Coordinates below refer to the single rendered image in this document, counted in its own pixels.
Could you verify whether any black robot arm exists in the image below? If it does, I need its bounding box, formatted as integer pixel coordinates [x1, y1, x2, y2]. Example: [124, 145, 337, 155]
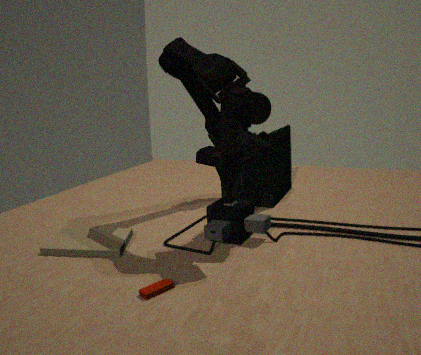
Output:
[158, 37, 272, 161]

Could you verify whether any red rectangular block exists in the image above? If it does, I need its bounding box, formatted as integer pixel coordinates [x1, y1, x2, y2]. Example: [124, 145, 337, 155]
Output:
[139, 278, 175, 300]

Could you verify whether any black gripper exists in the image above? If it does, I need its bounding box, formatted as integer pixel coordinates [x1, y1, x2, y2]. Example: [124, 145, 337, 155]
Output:
[196, 116, 251, 192]

